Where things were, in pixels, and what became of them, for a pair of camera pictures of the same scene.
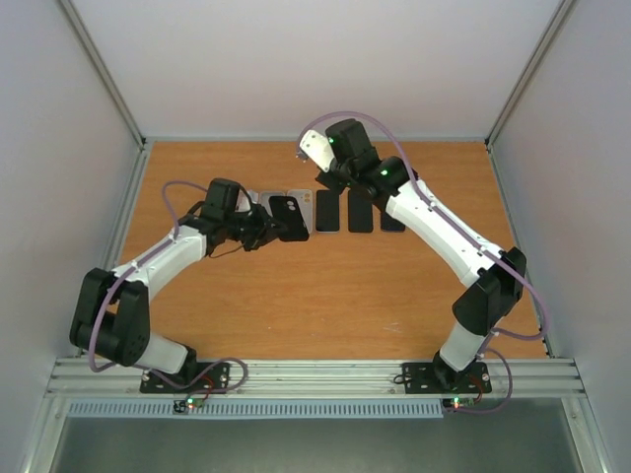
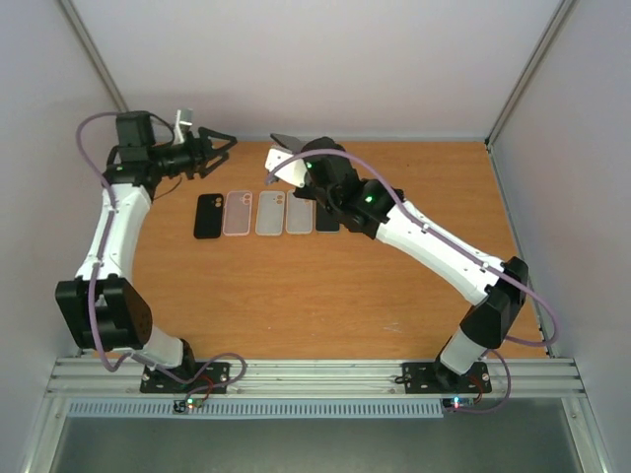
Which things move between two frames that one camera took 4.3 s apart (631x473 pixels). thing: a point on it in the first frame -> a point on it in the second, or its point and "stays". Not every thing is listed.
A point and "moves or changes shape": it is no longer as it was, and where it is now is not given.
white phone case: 305,200 stays
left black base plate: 199,377 stays
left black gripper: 267,233 -> 200,155
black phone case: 287,211 moves or changes shape
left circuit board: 182,407 stays
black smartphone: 327,211 stays
